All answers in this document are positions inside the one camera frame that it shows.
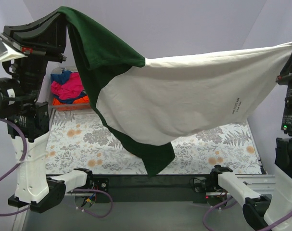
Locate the white and green t-shirt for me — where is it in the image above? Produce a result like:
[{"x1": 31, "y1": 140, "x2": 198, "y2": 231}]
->
[{"x1": 58, "y1": 6, "x2": 292, "y2": 176}]

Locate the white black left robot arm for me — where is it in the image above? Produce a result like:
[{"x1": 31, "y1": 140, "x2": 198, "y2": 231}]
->
[{"x1": 0, "y1": 12, "x2": 94, "y2": 213}]

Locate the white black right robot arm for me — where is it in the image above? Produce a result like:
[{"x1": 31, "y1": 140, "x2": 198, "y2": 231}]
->
[{"x1": 209, "y1": 52, "x2": 292, "y2": 231}]

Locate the navy blue t-shirt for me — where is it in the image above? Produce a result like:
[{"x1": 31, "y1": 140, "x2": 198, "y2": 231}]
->
[{"x1": 51, "y1": 70, "x2": 72, "y2": 85}]

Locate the clear plastic bin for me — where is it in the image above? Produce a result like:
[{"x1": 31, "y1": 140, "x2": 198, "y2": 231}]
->
[{"x1": 49, "y1": 66, "x2": 90, "y2": 111}]

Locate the pink t-shirt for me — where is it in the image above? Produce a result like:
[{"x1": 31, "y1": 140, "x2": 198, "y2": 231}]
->
[{"x1": 51, "y1": 72, "x2": 84, "y2": 100}]

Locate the orange t-shirt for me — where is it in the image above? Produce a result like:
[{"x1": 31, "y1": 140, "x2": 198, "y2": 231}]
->
[{"x1": 52, "y1": 96, "x2": 89, "y2": 105}]

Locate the floral patterned table mat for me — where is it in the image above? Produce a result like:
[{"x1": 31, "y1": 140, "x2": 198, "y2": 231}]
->
[{"x1": 46, "y1": 110, "x2": 262, "y2": 175}]

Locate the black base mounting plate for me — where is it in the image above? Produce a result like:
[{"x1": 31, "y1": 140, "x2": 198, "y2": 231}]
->
[{"x1": 93, "y1": 175, "x2": 228, "y2": 205}]

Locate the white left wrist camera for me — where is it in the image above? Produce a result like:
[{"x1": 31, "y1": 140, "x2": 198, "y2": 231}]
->
[{"x1": 0, "y1": 39, "x2": 26, "y2": 63}]

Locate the aluminium frame rail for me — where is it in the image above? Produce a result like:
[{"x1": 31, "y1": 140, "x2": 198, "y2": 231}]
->
[{"x1": 236, "y1": 174, "x2": 276, "y2": 191}]

